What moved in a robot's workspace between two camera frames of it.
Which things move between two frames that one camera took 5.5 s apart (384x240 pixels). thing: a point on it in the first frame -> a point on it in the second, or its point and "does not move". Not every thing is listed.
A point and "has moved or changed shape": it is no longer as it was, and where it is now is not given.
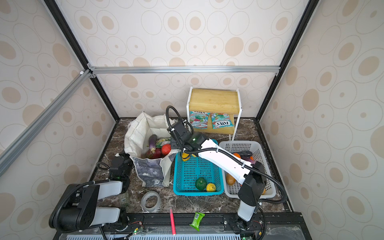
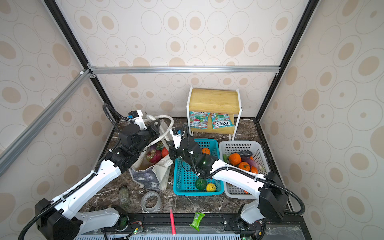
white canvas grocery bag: (150, 172) has moved or changed shape
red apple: (166, 149) does not move
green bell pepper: (201, 183) does not move
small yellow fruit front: (211, 187) does not move
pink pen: (173, 223) does not move
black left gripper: (122, 155) -> (155, 130)
